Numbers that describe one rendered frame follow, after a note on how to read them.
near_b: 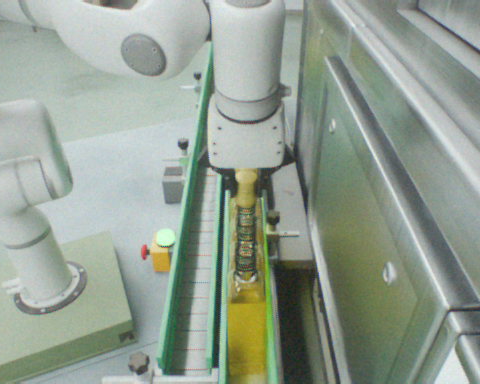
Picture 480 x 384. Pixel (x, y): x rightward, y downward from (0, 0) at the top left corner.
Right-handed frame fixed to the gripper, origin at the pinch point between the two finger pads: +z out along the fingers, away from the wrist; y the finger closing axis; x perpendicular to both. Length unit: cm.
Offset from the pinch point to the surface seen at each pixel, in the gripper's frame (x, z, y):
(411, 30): 5.5, -28.0, -14.7
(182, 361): 18.4, 25.0, 11.1
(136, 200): -38, 54, 32
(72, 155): -64, 61, 59
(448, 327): 31.2, -23.2, -11.4
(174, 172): -42, 46, 20
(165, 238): -13.6, 36.6, 18.3
